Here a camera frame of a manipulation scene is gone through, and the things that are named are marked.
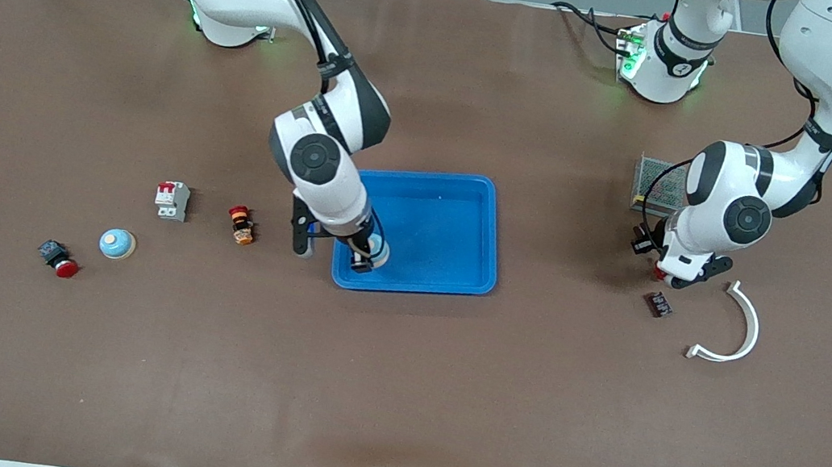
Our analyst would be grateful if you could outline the black switch red mushroom button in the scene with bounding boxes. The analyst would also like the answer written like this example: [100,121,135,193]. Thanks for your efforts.
[34,238,84,281]

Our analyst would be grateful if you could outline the white curved plastic clamp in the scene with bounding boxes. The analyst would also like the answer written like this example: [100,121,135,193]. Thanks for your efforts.
[684,275,767,369]

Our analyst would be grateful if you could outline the black cable at arm base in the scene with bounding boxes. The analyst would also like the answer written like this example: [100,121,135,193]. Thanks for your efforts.
[545,0,637,56]

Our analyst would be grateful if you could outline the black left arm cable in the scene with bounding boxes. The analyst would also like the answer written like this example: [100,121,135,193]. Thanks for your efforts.
[631,0,832,262]

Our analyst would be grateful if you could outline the perforated metal power supply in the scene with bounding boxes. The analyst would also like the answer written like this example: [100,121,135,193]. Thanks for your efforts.
[629,152,694,221]

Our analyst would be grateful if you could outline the orange and red push button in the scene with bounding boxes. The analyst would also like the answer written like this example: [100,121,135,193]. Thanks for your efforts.
[223,203,259,247]

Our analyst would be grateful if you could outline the brown table mat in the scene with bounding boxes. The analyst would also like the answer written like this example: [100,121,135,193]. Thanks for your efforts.
[0,0,832,467]

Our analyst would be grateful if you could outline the white circuit breaker red switch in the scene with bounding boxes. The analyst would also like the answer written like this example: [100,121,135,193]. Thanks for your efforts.
[152,179,193,224]

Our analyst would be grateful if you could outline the blue desk bell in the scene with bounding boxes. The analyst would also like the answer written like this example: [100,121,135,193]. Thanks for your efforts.
[362,231,393,272]
[97,225,139,263]

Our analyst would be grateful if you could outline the blue plastic tray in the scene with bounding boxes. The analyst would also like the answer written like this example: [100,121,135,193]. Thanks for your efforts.
[327,157,512,311]

